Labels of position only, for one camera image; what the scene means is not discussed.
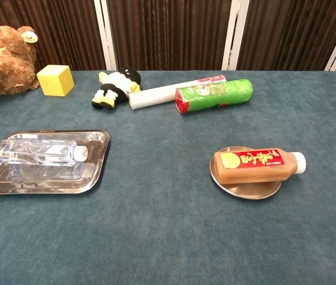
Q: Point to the brown milk tea bottle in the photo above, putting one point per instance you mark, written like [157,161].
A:
[254,173]

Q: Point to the clear plastic water bottle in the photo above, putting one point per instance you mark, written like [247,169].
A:
[37,153]

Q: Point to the white cling film roll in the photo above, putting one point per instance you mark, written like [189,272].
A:
[153,96]

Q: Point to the green chips can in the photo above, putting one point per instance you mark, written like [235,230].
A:
[215,95]

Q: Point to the rectangular steel tray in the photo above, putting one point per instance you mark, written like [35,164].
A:
[96,169]

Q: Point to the black white penguin plush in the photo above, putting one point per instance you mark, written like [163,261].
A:
[117,83]

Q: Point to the round steel plate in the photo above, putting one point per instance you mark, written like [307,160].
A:
[251,191]

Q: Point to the yellow cube block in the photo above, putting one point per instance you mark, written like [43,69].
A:
[55,81]

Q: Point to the brown teddy bear plush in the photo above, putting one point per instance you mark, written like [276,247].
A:
[4,68]

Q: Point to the brown folding screen white frame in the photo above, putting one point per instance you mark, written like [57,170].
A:
[168,29]

